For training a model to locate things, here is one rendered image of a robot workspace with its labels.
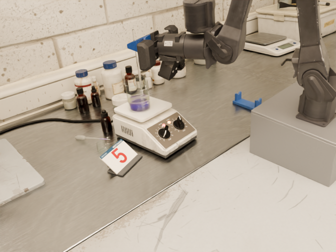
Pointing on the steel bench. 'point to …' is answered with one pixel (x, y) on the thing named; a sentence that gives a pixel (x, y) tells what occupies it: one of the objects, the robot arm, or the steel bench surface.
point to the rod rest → (245, 102)
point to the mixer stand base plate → (16, 174)
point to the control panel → (175, 135)
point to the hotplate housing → (139, 134)
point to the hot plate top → (159, 105)
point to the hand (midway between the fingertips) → (140, 45)
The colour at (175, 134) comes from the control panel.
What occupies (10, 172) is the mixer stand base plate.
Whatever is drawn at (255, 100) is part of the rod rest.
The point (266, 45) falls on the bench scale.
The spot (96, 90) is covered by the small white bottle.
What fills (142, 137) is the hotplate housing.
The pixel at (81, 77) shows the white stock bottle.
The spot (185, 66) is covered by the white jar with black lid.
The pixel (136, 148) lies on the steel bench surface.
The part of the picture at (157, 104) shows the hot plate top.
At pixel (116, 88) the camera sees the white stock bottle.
